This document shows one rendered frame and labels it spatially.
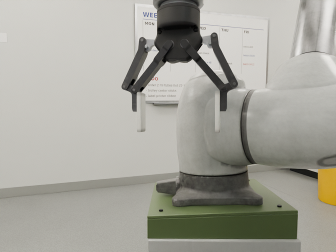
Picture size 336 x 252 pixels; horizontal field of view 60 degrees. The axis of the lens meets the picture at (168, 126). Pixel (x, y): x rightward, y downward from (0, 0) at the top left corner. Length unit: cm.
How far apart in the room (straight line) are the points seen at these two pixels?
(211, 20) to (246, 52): 61
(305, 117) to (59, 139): 297
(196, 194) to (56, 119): 277
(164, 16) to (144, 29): 294
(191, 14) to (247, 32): 353
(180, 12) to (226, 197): 36
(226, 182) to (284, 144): 15
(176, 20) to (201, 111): 19
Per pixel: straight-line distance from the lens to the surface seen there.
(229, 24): 391
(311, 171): 419
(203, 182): 61
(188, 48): 50
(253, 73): 402
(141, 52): 53
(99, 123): 331
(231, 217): 57
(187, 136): 61
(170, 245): 58
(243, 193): 62
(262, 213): 58
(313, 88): 55
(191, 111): 60
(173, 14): 50
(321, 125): 52
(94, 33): 336
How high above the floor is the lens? 102
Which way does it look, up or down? 6 degrees down
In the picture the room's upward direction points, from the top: straight up
